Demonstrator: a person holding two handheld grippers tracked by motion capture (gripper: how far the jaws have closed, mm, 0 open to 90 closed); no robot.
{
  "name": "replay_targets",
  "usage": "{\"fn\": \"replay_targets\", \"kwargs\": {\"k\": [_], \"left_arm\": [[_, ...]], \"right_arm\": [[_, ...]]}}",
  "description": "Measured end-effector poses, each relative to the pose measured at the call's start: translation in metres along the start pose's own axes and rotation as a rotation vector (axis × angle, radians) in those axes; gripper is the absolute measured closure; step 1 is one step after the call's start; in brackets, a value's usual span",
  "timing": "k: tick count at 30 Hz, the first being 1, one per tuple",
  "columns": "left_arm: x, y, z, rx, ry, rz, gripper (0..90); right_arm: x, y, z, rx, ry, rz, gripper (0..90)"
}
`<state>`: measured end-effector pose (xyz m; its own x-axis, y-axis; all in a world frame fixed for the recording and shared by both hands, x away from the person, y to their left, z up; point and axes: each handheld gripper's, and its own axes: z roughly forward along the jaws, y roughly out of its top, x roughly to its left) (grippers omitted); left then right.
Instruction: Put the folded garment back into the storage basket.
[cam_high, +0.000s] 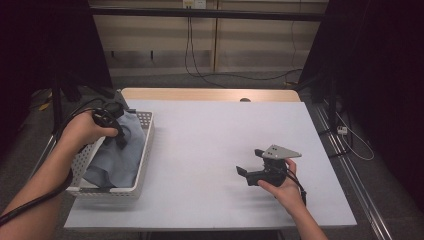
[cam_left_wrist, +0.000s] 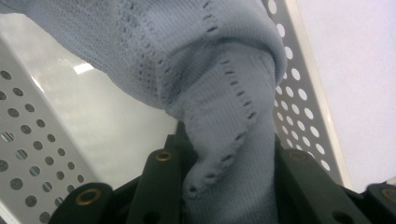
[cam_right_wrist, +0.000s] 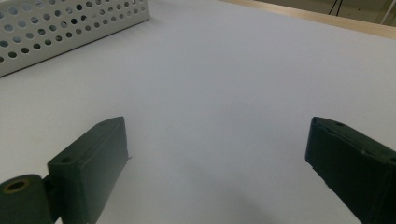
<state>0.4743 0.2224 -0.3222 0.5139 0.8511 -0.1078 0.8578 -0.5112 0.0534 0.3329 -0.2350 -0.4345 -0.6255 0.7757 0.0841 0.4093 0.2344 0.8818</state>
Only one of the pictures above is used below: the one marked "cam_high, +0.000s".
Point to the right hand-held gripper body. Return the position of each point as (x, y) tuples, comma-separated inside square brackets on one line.
[(280, 152)]

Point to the white wall socket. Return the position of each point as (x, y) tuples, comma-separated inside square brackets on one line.
[(195, 4)]

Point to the black horizontal metal bar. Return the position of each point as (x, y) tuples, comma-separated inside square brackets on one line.
[(200, 13)]

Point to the white perforated plastic basket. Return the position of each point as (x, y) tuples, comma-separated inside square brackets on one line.
[(116, 193)]

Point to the white foam board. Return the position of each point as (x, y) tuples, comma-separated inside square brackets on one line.
[(200, 150)]

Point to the person's left hand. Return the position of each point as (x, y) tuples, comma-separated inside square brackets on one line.
[(83, 133)]

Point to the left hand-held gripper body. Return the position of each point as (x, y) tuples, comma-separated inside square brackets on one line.
[(108, 116)]

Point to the light blue tank top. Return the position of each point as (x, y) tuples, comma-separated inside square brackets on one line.
[(116, 163)]

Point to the round dark table grommet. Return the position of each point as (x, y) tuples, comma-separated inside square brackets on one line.
[(245, 99)]

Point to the black curtain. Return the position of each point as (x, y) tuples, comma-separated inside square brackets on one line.
[(40, 50), (383, 83)]

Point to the yellow tape strip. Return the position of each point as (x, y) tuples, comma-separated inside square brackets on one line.
[(44, 106)]

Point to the black metal stand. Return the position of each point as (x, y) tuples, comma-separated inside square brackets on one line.
[(56, 106), (332, 100)]

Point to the metal floor rail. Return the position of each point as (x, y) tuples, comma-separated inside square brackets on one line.
[(351, 173), (41, 156)]

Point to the white plug adapter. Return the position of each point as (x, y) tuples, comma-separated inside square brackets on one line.
[(342, 130)]

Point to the person's right hand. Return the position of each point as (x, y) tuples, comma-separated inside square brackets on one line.
[(286, 195)]

